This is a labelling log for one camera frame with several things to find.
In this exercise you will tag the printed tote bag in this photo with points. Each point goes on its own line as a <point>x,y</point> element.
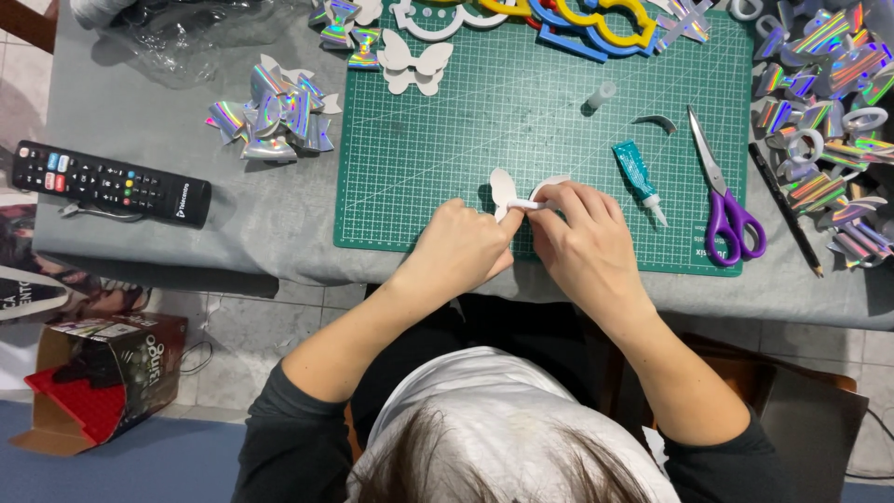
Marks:
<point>42,286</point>

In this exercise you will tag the blue plastic shape template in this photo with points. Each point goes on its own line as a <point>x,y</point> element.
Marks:
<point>573,43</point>

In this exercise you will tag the blue floor mat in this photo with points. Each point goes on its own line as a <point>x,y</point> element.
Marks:
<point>126,461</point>

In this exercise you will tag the brown wooden chair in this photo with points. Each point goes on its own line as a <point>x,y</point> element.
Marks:
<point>726,370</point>

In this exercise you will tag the white foam butterfly cutout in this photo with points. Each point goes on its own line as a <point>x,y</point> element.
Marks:
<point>413,82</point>
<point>412,54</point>

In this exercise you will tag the green cutting mat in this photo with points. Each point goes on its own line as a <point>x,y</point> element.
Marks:
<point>524,126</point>

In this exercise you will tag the curved holographic paper scrap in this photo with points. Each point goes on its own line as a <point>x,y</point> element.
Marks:
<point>660,121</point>

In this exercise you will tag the holographic cross-shaped cutout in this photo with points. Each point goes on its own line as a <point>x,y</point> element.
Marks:
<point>681,21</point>

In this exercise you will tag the white foam bow piece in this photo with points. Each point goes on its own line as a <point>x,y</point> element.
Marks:
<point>501,188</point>

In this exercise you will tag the black remote control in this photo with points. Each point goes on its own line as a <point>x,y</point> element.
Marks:
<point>105,181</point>

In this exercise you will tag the person's right hand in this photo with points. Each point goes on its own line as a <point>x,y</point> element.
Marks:
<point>593,258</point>

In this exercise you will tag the heap of holographic rings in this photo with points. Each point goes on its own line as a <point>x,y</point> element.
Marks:
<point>824,84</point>

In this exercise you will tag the person's black long-sleeve shirt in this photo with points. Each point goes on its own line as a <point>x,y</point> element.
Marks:
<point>300,447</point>

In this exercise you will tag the person's left hand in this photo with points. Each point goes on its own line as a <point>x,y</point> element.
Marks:
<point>450,251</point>

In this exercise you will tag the pile of holographic bows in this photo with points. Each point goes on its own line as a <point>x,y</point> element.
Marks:
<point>276,115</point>

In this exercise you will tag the black pencil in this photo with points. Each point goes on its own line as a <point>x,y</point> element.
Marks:
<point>782,206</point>

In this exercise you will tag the dark wooden furniture corner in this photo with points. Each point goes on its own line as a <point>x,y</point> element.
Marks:
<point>24,24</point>

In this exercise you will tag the teal glue tube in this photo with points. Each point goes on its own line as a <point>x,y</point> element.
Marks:
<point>634,171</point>

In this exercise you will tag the red plastic shape template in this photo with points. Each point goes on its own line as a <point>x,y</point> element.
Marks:
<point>534,21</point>

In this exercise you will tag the printed cardboard box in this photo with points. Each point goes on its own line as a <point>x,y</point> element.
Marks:
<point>119,377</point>

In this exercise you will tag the person's white garment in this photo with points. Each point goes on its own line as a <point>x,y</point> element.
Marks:
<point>482,391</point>

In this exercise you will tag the clear glue cap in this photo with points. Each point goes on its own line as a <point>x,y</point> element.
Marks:
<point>600,95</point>

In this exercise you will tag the yellow plastic shape template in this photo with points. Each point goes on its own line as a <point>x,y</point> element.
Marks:
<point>504,7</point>
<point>632,31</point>

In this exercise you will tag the grey flat board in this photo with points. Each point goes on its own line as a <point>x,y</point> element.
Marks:
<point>817,426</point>

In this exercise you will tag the grey tablecloth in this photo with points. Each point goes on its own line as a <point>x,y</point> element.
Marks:
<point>279,209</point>

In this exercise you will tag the clear plastic bag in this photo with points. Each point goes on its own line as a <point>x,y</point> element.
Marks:
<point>188,35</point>

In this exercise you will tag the holographic paper bow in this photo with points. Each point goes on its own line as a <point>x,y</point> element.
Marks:
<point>364,49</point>
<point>337,24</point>

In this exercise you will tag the white plastic shape template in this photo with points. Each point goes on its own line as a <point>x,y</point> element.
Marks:
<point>426,29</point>

